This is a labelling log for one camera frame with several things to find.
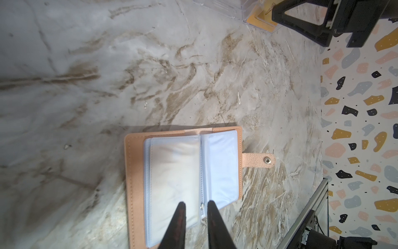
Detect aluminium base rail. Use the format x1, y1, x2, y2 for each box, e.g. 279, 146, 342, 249
277, 178, 329, 249

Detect tan leather card holder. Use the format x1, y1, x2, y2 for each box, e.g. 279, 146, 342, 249
124, 126, 276, 249

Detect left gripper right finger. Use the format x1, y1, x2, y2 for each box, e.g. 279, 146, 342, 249
207, 200, 236, 249

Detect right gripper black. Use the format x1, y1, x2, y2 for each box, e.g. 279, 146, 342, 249
272, 0, 389, 48

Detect clear acrylic card display stand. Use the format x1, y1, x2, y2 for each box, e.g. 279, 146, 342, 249
192, 0, 282, 33

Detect gold VIP card right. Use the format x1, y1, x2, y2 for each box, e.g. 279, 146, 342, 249
245, 0, 281, 33

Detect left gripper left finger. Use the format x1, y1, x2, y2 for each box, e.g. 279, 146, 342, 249
158, 202, 187, 249

